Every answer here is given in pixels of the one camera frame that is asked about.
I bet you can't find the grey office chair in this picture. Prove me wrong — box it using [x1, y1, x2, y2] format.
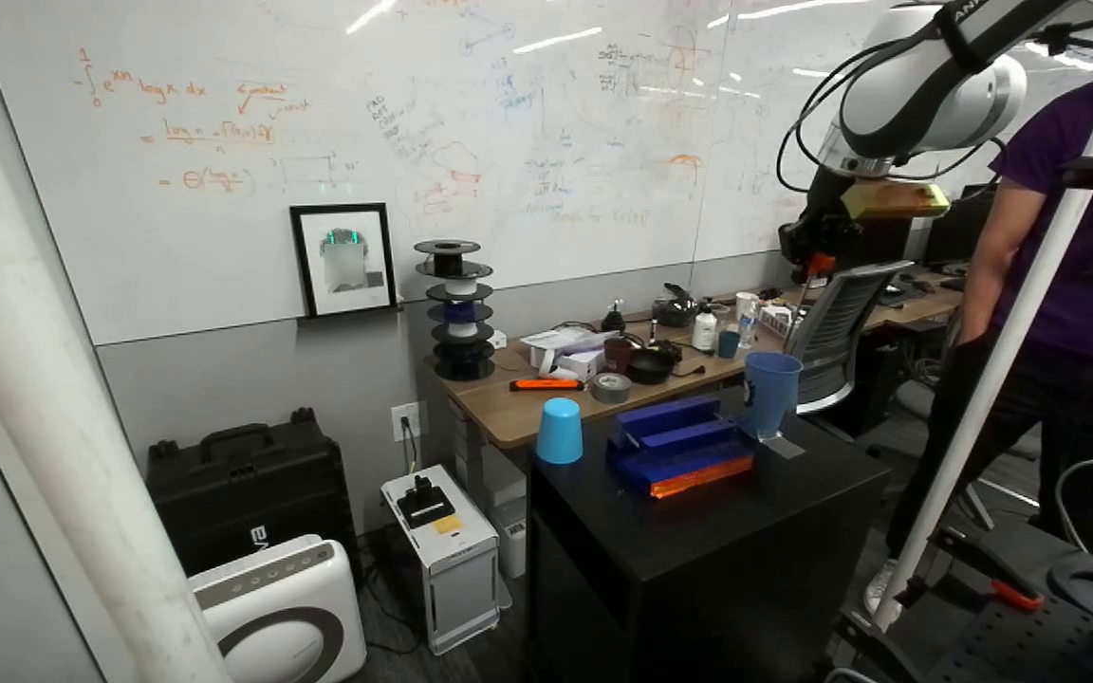
[783, 258, 918, 418]

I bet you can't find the wall whiteboard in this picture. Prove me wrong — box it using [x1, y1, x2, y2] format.
[0, 0, 993, 352]

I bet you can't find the white wall outlet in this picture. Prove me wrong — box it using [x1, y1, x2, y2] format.
[387, 397, 425, 446]

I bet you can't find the person's bare forearm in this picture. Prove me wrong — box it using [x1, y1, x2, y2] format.
[958, 176, 1047, 352]

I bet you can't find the black hard carrying case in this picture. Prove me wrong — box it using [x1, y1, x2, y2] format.
[143, 401, 358, 582]

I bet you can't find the wooden desk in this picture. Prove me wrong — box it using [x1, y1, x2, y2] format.
[434, 276, 973, 463]

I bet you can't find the white air purifier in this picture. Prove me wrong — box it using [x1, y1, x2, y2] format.
[186, 533, 373, 683]

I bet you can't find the black device with cable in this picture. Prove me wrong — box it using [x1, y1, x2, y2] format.
[390, 475, 458, 533]

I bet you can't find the small grey flat plate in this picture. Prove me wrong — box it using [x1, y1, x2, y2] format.
[759, 433, 807, 463]

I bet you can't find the orange handled tool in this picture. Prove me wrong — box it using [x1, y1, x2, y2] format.
[944, 564, 1047, 619]

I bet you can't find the grey tape roll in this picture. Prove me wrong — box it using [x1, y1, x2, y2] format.
[589, 370, 637, 406]

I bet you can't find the white crumpled cloth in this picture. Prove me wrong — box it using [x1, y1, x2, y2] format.
[515, 323, 610, 381]

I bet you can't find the small cyan plastic cup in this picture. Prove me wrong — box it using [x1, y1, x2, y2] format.
[530, 394, 589, 471]

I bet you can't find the orange marker pen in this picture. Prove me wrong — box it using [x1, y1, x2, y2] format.
[507, 373, 589, 394]

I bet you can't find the framed portrait picture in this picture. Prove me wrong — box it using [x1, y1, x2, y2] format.
[287, 199, 402, 323]

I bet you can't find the tall blue plastic cup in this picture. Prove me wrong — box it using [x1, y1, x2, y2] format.
[741, 351, 807, 446]

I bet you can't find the stack of filament spools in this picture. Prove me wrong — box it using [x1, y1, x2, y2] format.
[411, 234, 502, 385]

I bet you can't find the white PVC pipe frame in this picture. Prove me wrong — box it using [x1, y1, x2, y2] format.
[864, 45, 1093, 633]
[0, 34, 234, 683]

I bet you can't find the black bowl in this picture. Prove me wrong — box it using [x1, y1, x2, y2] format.
[621, 337, 688, 389]

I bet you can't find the orange block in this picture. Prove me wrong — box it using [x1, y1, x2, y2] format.
[646, 453, 759, 505]

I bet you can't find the white box unit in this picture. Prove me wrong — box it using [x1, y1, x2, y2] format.
[377, 458, 506, 661]

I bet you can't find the white bottle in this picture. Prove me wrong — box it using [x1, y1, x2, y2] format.
[691, 308, 722, 358]

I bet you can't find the blue perforated block stack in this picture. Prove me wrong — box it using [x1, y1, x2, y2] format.
[602, 390, 759, 497]

